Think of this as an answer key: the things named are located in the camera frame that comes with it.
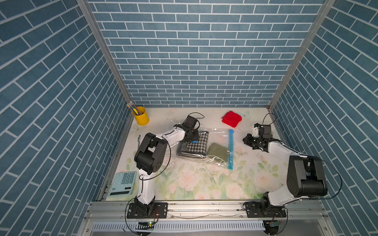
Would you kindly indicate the clear plastic vacuum bag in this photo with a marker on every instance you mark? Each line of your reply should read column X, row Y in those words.
column 216, row 135

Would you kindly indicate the aluminium front rail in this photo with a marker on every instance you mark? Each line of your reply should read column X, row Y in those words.
column 207, row 218

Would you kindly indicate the light green calculator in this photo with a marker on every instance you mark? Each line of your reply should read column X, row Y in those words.
column 122, row 185

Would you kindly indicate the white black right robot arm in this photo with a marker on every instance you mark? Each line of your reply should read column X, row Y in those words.
column 305, row 177

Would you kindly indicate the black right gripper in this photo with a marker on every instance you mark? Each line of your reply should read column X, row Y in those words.
column 246, row 139

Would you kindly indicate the pencils in cup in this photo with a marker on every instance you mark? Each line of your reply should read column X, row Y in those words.
column 133, row 107

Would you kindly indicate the olive green knitted scarf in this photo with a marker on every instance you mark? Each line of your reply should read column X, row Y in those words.
column 218, row 151

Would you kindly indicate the houndstooth black white scarf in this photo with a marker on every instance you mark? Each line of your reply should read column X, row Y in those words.
column 197, row 150

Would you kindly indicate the aluminium corner post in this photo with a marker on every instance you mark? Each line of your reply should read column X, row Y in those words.
column 89, row 16
column 314, row 28

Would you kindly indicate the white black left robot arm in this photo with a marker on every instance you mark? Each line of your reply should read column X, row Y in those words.
column 151, row 152

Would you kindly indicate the red knitted scarf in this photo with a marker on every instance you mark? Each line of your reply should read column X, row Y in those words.
column 232, row 119

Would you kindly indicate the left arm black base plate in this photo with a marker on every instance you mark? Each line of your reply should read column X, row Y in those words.
column 142, row 211

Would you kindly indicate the yellow pencil cup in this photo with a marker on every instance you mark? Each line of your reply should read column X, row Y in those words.
column 142, row 118

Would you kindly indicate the aluminium corner post right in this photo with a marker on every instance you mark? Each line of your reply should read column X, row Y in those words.
column 314, row 28

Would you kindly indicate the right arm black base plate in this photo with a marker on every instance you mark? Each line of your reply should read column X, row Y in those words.
column 257, row 210

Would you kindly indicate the aluminium corner post left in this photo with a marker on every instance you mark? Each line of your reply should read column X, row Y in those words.
column 89, row 16

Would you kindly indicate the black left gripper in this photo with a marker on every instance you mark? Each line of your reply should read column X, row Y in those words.
column 196, row 136

